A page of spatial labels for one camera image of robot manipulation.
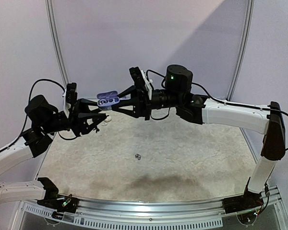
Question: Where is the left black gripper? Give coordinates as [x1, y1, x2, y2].
[42, 98, 107, 137]

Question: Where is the left aluminium corner post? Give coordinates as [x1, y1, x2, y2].
[45, 0, 69, 86]

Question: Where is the right aluminium corner post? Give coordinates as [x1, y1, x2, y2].
[226, 0, 254, 101]

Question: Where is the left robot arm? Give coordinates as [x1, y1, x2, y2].
[0, 94, 107, 208]

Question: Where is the white earbud near cases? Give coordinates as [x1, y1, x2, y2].
[101, 115, 112, 126]

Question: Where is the aluminium corner post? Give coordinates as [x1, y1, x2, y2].
[45, 0, 69, 86]
[226, 0, 254, 101]

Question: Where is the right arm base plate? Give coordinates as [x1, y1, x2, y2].
[222, 195, 269, 214]

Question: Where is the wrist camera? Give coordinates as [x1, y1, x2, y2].
[129, 67, 154, 100]
[63, 82, 77, 117]

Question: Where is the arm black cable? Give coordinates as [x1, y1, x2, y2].
[146, 69, 288, 151]
[0, 79, 77, 159]

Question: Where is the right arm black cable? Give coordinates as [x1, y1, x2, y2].
[146, 69, 288, 151]

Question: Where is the purple earbud charging case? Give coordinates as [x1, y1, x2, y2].
[97, 91, 120, 111]

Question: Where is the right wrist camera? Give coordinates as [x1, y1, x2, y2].
[129, 67, 154, 100]

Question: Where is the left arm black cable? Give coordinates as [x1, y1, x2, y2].
[0, 79, 77, 159]

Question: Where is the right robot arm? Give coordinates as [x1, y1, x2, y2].
[111, 64, 286, 209]

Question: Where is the aluminium front rail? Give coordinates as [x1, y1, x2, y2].
[19, 185, 285, 228]

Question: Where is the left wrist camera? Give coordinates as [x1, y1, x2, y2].
[63, 82, 77, 117]

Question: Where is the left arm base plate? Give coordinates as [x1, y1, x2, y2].
[37, 195, 80, 213]

